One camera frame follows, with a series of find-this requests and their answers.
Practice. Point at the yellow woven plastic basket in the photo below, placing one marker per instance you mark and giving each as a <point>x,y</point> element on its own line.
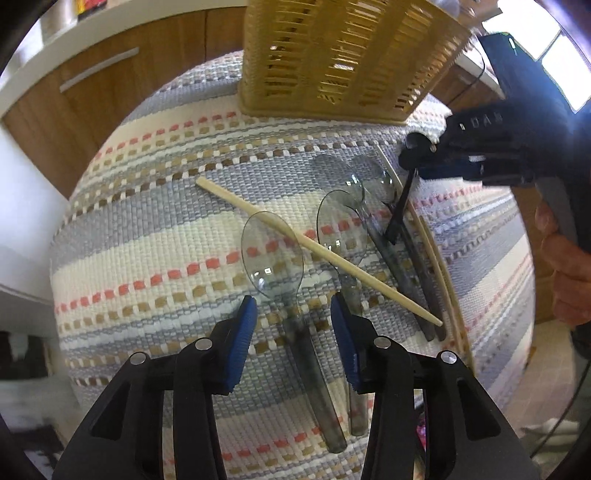
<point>344,60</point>

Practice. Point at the white countertop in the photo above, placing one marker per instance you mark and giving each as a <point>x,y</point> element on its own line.
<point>55,50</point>

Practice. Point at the striped woven table mat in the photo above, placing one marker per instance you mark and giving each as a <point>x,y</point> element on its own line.
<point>152,258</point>

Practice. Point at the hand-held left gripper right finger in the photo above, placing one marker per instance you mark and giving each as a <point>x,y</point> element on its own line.
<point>344,344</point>

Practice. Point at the black plastic utensil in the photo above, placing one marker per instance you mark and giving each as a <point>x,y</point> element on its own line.
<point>400,207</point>

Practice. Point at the clear grey plastic spoon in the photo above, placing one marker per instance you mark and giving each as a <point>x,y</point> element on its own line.
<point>341,226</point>
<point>392,258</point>
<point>418,263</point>
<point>295,323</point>

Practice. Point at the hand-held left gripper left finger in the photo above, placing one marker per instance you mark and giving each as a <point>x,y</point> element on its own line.
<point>244,334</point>

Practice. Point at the wooden cabinet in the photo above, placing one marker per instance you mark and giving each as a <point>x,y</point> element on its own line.
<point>69,124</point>

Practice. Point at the wooden chopstick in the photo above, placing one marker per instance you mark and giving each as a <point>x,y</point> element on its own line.
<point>392,173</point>
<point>277,226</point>
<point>445,286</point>

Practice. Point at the window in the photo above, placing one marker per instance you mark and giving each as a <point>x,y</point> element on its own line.
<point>561,60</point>

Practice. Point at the white cloth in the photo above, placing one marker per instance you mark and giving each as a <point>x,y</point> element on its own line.
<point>551,431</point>

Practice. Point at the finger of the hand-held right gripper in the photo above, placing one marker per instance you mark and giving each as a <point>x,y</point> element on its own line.
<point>450,168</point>
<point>418,142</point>

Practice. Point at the person's right hand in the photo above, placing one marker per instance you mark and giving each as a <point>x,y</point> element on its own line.
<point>565,277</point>

